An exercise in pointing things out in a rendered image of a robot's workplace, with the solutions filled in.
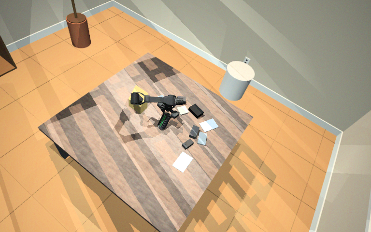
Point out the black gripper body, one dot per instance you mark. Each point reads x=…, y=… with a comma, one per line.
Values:
x=174, y=114

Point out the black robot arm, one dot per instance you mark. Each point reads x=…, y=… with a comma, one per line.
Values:
x=170, y=100

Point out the dark grey controller unit with green rocker switches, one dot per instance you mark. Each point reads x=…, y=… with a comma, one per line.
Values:
x=164, y=121

